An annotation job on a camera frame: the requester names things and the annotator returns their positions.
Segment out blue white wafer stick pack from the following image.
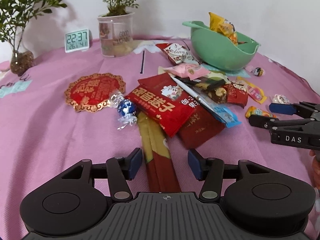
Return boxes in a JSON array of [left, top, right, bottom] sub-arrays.
[[170, 75, 241, 128]]

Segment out blue foil chocolate ball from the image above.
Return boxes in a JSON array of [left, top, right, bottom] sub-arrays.
[[109, 90, 137, 130]]

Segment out yellow chips bag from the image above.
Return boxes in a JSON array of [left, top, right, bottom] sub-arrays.
[[209, 12, 238, 46]]

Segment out person's right hand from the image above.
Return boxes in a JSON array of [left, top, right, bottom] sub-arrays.
[[309, 150, 320, 190]]

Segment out small white wrapped candy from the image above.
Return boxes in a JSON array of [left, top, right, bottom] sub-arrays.
[[272, 94, 290, 105]]

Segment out orange candy packet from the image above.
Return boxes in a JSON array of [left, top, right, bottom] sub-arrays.
[[245, 106, 276, 118]]

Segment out yellow pink candy packet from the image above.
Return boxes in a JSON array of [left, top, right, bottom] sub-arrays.
[[235, 77, 267, 104]]

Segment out red snack packet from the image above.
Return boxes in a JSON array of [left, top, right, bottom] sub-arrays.
[[223, 83, 248, 108]]

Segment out red yellow long packet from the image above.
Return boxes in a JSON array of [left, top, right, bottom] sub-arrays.
[[137, 112, 181, 193]]

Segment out dark red flat packet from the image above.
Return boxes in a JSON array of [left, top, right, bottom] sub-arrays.
[[138, 73, 225, 149]]

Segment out gold wrapped chocolate ball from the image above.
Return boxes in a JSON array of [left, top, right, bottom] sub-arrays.
[[246, 66, 265, 76]]

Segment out black chocolate bar wrapper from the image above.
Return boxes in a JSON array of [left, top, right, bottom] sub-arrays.
[[175, 76, 226, 92]]

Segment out red chinese snack pack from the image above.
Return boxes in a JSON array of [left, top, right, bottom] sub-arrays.
[[125, 85, 194, 138]]

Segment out red gold round coaster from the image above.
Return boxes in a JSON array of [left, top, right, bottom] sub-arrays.
[[65, 73, 126, 113]]

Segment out green plastic bowl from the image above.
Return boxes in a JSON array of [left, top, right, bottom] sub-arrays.
[[182, 21, 260, 71]]

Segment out pink small snack packet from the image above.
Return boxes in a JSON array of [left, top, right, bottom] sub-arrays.
[[164, 63, 210, 80]]

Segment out red white candy bag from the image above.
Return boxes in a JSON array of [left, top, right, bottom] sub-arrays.
[[156, 43, 200, 65]]

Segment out white digital clock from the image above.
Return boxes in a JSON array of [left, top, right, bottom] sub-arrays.
[[65, 29, 90, 53]]

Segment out fine-leaf plant in clear cup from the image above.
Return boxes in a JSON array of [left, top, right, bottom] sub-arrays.
[[98, 0, 139, 57]]

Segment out broad-leaf plant in glass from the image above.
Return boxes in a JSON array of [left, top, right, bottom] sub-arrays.
[[1, 0, 67, 76]]

